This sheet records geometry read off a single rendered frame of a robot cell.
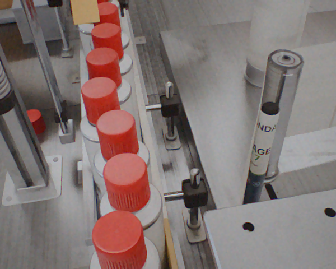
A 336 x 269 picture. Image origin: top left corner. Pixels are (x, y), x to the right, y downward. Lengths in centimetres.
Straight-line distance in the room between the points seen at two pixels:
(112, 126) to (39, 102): 48
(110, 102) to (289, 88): 19
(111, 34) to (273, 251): 32
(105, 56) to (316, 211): 27
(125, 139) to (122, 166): 4
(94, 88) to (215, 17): 68
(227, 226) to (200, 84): 52
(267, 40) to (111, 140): 39
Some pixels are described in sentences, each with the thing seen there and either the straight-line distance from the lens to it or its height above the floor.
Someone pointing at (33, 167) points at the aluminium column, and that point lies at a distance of 59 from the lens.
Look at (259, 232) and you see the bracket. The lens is 18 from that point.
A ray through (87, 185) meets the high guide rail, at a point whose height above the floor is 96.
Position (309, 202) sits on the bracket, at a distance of 20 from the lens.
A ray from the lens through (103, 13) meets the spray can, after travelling 48.
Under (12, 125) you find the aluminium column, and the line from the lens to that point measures 53.
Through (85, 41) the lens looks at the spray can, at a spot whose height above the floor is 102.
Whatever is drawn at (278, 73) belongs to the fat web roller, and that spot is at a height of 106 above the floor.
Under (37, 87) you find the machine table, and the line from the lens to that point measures 82.
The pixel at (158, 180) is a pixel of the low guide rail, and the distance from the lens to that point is 49.
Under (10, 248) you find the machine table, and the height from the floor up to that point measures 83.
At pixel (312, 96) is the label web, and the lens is 52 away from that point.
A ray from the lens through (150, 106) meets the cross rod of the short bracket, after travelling 60.
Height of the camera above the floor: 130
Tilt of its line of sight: 45 degrees down
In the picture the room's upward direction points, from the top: 3 degrees counter-clockwise
